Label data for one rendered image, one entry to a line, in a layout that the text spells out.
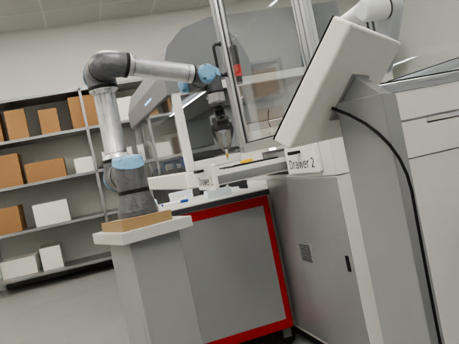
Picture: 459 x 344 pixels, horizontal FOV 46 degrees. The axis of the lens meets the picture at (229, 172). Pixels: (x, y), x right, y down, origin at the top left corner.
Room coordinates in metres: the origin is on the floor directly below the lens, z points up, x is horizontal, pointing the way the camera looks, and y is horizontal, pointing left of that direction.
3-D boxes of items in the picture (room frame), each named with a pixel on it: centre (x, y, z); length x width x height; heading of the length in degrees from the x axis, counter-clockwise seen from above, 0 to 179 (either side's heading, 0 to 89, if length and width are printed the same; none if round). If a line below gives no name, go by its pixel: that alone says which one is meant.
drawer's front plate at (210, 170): (2.38, 0.10, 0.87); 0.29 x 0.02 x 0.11; 17
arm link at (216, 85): (2.38, -0.01, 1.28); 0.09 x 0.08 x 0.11; 116
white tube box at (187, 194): (2.93, 0.28, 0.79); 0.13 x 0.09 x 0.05; 93
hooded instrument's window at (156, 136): (4.21, -0.04, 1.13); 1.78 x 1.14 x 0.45; 17
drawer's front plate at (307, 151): (2.17, -0.29, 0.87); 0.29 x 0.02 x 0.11; 17
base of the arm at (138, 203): (2.03, 0.36, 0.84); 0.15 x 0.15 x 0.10
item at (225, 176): (2.44, -0.10, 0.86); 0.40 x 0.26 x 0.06; 107
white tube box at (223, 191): (2.69, 0.08, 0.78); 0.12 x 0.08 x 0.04; 103
